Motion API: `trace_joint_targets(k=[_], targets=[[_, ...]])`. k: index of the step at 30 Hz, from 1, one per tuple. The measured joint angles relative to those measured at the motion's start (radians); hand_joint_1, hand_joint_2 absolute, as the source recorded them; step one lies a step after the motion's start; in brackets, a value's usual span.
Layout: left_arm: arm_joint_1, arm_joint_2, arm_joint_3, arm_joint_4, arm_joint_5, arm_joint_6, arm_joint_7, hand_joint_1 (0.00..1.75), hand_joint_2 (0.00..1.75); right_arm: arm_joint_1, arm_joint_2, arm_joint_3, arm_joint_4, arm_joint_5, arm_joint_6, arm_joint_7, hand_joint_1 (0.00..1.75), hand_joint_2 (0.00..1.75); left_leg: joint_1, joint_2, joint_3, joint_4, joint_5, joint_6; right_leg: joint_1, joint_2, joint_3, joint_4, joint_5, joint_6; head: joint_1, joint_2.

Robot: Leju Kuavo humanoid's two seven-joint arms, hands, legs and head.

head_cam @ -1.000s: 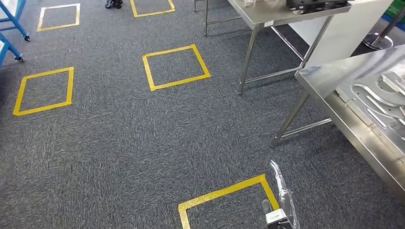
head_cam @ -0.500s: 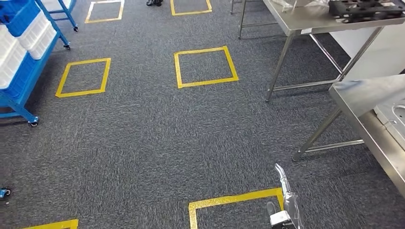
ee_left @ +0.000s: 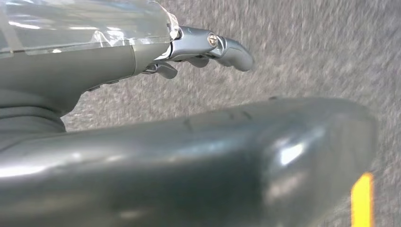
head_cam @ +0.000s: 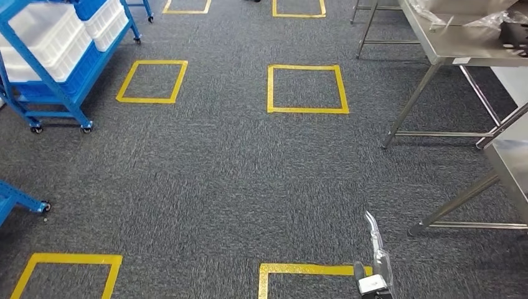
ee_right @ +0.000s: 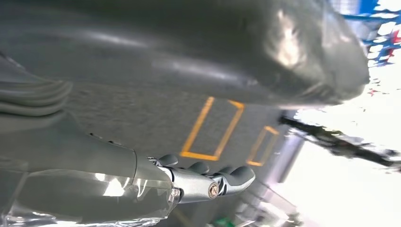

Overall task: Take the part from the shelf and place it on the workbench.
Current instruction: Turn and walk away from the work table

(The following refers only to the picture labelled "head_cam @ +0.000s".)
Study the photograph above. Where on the stainless steel workbench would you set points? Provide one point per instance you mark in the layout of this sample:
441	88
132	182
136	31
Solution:
511	165

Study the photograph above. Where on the white plastic bin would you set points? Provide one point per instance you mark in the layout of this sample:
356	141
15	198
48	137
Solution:
45	37
103	18
113	33

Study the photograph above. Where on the blue plastic bin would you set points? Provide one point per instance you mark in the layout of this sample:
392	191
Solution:
78	78
88	8

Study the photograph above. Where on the steel side table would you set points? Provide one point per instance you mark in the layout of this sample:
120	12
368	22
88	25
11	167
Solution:
453	45

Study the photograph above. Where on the clear plastic wrap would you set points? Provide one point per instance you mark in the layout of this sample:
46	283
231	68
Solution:
482	20

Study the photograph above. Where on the yellow floor tape square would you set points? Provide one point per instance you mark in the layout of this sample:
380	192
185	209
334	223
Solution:
37	264

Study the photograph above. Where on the white cabinet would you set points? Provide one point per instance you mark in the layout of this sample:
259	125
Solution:
513	84

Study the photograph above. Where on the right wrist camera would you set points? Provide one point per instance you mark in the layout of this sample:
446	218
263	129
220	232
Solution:
371	285

